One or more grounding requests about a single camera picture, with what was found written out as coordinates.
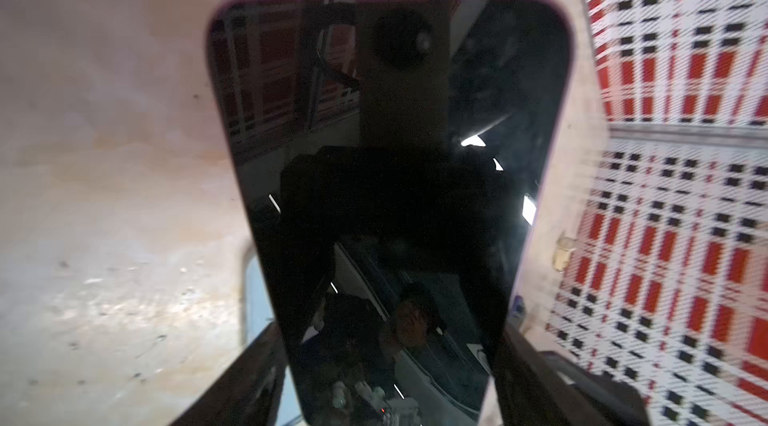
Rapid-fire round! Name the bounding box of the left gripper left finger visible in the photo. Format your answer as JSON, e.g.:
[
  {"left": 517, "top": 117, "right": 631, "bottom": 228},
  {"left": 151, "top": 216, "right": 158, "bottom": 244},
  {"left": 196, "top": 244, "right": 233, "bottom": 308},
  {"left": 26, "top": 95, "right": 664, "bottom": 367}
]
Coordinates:
[{"left": 172, "top": 322, "right": 287, "bottom": 426}]

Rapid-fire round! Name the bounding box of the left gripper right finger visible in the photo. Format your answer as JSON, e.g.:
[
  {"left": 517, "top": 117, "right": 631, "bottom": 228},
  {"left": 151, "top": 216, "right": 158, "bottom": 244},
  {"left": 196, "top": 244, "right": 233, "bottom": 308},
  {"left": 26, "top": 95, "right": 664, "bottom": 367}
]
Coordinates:
[{"left": 493, "top": 323, "right": 651, "bottom": 425}]

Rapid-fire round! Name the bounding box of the black phone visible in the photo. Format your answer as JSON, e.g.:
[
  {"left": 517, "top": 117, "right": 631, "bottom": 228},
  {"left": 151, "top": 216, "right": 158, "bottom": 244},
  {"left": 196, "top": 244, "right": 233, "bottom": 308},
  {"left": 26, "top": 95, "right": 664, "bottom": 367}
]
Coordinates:
[{"left": 205, "top": 0, "right": 573, "bottom": 425}]

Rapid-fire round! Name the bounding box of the light blue case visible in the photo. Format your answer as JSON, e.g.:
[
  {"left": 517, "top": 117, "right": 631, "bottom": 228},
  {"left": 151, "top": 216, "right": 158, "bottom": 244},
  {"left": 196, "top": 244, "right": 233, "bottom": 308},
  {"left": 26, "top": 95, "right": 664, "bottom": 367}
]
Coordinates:
[{"left": 242, "top": 245, "right": 305, "bottom": 425}]

